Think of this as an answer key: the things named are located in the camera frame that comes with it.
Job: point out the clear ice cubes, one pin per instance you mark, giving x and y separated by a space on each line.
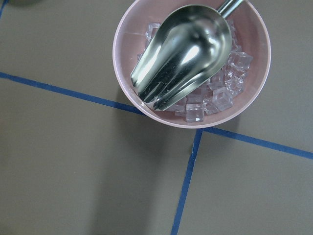
218 92

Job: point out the pink bowl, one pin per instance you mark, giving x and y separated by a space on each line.
129 41

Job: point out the metal scoop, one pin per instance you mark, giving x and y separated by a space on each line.
191 45

